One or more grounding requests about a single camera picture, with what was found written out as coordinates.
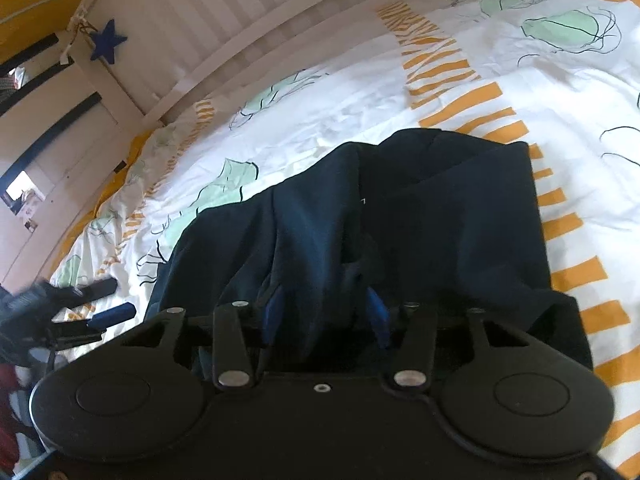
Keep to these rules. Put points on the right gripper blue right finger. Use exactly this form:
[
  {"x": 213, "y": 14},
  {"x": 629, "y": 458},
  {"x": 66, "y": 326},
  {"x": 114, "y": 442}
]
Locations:
[{"x": 408, "y": 342}]

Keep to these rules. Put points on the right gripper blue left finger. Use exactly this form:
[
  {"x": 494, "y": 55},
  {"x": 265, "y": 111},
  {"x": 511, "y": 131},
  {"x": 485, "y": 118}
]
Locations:
[{"x": 242, "y": 334}]

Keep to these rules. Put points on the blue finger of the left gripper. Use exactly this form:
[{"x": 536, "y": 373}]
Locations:
[
  {"x": 115, "y": 315},
  {"x": 97, "y": 290}
]

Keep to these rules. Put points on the black hooded sweatshirt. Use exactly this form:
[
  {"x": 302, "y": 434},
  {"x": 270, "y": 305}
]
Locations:
[{"x": 325, "y": 260}]

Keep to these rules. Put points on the blue star decoration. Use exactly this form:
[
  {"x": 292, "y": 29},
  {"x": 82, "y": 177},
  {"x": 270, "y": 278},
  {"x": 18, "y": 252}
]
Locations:
[{"x": 105, "y": 42}]

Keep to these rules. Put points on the white leaf-patterned duvet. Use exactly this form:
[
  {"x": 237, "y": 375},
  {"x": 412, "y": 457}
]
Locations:
[{"x": 560, "y": 75}]

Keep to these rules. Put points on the white wooden bed frame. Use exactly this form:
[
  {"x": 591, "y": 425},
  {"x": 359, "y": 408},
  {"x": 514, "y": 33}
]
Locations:
[{"x": 120, "y": 156}]

